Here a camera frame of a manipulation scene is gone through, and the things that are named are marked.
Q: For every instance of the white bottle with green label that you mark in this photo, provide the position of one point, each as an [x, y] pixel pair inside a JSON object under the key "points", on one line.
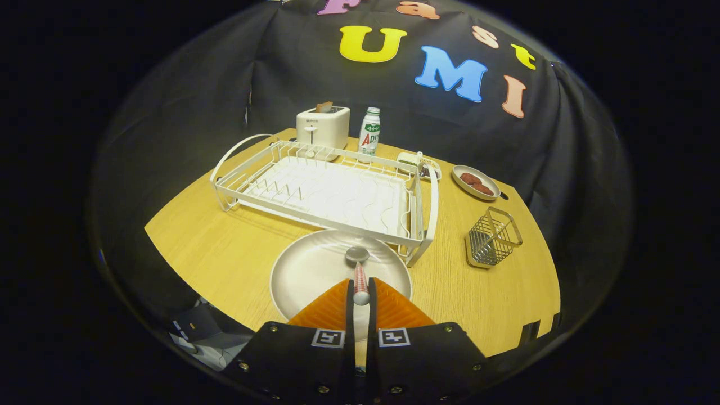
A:
{"points": [[369, 135]]}

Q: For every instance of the brown cookie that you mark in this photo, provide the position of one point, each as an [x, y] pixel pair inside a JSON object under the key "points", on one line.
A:
{"points": [[471, 179], [483, 189]]}

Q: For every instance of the white round plate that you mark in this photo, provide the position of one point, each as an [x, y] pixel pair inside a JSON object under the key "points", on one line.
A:
{"points": [[309, 275]]}

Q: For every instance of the white divided snack dish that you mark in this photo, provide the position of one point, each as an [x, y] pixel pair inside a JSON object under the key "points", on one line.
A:
{"points": [[406, 162]]}

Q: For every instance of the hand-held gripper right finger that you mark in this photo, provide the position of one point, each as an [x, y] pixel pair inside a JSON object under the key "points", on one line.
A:
{"points": [[371, 318]]}

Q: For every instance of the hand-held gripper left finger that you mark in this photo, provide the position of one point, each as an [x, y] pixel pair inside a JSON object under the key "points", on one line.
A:
{"points": [[350, 315]]}

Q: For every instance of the black backdrop cloth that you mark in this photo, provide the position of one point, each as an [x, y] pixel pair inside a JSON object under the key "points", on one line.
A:
{"points": [[562, 169]]}

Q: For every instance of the brown bread slice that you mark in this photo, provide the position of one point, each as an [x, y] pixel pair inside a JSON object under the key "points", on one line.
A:
{"points": [[324, 107]]}

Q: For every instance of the dark grey box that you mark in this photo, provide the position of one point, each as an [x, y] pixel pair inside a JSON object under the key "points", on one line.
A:
{"points": [[197, 325]]}

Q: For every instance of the small white cookie dish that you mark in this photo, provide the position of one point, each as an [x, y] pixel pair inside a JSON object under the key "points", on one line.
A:
{"points": [[462, 188]]}

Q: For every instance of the white toaster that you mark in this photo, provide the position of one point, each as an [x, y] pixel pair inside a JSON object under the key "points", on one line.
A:
{"points": [[326, 129]]}

